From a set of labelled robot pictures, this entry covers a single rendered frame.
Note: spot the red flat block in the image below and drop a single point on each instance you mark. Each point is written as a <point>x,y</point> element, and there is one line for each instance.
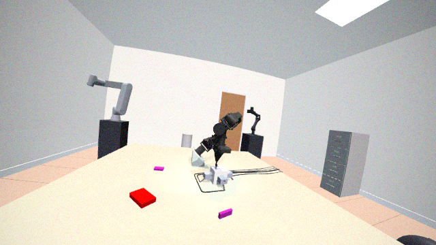
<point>142,197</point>

